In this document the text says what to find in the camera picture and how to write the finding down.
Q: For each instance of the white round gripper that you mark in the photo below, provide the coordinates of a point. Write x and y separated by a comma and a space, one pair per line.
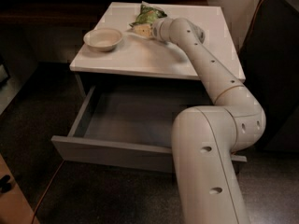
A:
157, 30

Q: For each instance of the green jalapeno chip bag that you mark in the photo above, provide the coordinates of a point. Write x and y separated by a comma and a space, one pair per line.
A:
148, 14

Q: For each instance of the grey top drawer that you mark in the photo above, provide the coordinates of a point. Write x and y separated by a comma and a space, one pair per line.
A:
127, 126

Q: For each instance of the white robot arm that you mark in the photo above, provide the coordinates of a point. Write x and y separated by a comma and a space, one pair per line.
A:
205, 137

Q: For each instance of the grey drawer cabinet white top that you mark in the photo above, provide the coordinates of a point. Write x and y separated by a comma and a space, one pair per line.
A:
135, 61

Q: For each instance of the white ceramic bowl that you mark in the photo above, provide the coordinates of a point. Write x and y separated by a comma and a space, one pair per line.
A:
103, 39

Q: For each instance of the dark wooden shelf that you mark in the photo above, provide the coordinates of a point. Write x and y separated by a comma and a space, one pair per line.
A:
73, 13

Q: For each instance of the black object on cardboard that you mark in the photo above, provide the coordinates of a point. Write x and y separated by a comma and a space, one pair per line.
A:
5, 186

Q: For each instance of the brown cardboard box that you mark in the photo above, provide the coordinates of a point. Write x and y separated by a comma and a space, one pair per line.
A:
14, 208

